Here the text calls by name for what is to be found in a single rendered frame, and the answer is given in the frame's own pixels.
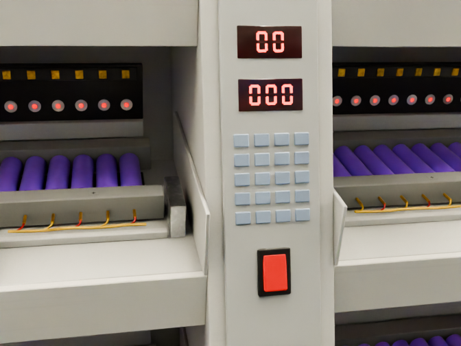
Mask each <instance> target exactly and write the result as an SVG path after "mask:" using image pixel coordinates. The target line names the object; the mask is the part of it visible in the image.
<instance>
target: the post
mask: <svg viewBox="0 0 461 346"><path fill-rule="evenodd" d="M170 51H171V73H172V115H173V136H174V111H177V113H178V116H179V119H180V123H181V125H182V129H183V131H184V134H185V138H186V140H187V144H188V146H189V150H190V153H191V156H192V159H193V163H194V165H195V168H196V172H197V174H198V178H199V180H200V184H201V187H202V191H203V193H204V197H205V199H206V203H207V206H208V208H209V212H210V215H211V216H210V231H209V261H208V277H207V292H206V322H205V325H194V326H186V327H185V330H186V335H187V341H188V345H189V346H226V300H225V272H224V218H223V191H222V136H221V108H220V55H219V27H218V0H199V9H198V46H197V47H170ZM318 119H319V181H320V303H321V346H335V321H334V246H333V98H332V23H331V0H318Z"/></svg>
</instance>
